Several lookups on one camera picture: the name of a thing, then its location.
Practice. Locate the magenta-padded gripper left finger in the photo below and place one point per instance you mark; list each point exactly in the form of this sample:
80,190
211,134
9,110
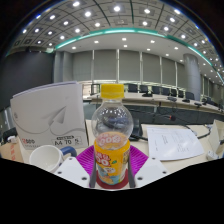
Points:
71,171

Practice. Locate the white copy paper box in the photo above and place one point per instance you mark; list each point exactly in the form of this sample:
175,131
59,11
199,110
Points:
46,116

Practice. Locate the white printed paper sheet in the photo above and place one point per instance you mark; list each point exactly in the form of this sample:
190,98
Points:
173,143

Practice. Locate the black office chairs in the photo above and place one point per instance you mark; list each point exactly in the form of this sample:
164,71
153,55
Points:
156,89

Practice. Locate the ceiling lights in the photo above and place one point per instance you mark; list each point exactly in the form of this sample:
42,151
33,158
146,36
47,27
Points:
116,8

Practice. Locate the black desk telephone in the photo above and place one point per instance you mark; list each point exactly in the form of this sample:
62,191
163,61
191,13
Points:
136,128

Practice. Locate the long conference desk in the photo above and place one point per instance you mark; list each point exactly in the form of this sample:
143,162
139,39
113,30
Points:
156,98

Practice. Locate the yellow-capped clear drink bottle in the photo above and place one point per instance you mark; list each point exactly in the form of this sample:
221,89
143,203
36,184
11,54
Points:
111,160

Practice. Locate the black device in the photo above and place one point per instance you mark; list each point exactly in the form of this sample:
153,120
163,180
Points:
9,135

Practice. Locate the flat round red coaster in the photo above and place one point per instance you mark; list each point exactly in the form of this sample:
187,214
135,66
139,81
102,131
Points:
100,185

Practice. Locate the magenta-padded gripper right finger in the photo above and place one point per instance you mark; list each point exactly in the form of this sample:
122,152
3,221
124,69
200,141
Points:
150,170

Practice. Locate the white open cardboard box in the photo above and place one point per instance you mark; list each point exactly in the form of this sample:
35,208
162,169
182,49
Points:
218,133

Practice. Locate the white power strip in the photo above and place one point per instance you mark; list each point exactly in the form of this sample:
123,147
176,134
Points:
212,155

